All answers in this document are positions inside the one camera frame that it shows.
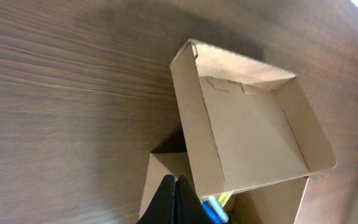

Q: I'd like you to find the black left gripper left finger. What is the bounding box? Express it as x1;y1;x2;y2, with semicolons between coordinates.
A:
137;175;176;224

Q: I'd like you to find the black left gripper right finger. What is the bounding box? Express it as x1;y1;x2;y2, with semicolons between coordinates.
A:
175;175;214;224

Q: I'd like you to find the blue whiteboard marker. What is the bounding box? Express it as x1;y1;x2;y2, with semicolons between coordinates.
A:
202;196;229;224

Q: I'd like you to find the yellow highlighter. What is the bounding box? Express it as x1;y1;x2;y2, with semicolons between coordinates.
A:
218;192;235;210

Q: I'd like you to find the brown cardboard box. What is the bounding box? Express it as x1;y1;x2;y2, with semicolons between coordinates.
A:
139;39;337;223

